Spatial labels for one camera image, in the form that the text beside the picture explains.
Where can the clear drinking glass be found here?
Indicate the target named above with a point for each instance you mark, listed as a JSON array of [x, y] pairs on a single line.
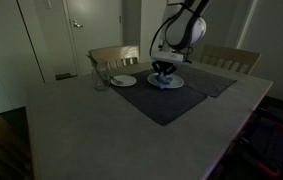
[[100, 81]]

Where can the blue cloth towel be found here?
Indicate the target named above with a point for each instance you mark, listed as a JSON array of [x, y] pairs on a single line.
[[164, 81]]

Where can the smaller white plate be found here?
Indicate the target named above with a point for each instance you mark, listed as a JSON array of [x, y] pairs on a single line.
[[129, 80]]

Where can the white door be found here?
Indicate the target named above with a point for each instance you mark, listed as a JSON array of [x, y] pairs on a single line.
[[94, 36]]

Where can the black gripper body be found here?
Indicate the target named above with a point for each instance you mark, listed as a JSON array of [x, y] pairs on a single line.
[[164, 66]]

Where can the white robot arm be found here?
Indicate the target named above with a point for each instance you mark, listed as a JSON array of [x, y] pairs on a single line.
[[197, 30]]

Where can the red bar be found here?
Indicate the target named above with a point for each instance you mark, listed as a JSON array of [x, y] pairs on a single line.
[[281, 126]]

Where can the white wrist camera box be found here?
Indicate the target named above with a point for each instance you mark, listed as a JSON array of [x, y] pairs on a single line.
[[167, 57]]

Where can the metal spoon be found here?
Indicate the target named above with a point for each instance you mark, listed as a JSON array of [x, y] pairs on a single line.
[[117, 81]]

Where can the small dark placemat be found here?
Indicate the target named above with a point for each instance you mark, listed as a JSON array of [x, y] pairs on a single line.
[[207, 81]]

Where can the large dark placemat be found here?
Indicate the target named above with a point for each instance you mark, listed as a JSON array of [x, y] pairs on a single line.
[[157, 103]]

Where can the bigger white plate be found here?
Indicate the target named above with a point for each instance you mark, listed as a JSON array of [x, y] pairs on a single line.
[[177, 81]]

